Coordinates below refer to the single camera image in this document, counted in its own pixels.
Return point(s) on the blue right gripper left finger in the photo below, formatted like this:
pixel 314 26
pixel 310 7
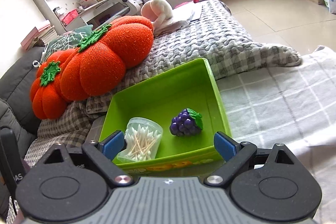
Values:
pixel 113 144

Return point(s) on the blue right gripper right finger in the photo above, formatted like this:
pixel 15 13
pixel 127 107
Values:
pixel 224 145

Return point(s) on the clear cotton swab jar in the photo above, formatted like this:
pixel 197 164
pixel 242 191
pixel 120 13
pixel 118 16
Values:
pixel 143 138

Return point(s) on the purple toy grape bunch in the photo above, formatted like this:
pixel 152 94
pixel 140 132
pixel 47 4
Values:
pixel 187 123

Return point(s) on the dark grey sofa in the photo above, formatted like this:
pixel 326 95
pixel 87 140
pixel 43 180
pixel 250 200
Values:
pixel 16 108

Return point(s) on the green plastic bin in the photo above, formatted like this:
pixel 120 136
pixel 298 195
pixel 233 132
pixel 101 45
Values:
pixel 160 99

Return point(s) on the small orange pumpkin cushion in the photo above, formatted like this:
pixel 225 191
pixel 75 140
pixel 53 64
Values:
pixel 45 94

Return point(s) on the large orange pumpkin cushion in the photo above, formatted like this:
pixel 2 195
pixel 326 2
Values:
pixel 102 59

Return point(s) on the grey checked blanket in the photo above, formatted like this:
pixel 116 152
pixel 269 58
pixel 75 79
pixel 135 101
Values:
pixel 217 36

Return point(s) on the teal leaf pattern pillow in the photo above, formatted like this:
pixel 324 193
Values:
pixel 66 41

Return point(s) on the stack of pink books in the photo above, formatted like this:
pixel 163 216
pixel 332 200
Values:
pixel 39 36

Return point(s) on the white paper on bed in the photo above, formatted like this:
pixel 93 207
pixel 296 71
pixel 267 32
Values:
pixel 189 12

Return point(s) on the pink white plush toy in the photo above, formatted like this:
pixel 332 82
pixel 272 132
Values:
pixel 160 13

